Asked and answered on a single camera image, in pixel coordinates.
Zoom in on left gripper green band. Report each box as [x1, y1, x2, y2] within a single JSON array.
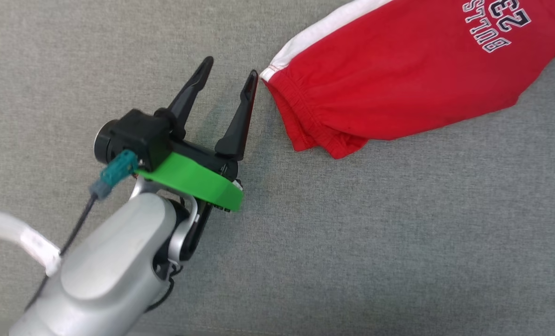
[[136, 56, 259, 212]]

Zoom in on red shorts with white panels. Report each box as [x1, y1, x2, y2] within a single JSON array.
[[259, 0, 555, 160]]

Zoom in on grey fabric sofa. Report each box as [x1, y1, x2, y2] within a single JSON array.
[[0, 0, 555, 336]]

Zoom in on left camera cable teal plug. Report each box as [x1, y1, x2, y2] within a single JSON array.
[[26, 149, 139, 311]]

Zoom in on white wrapped cable hose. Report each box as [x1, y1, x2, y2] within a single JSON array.
[[0, 205, 62, 277]]

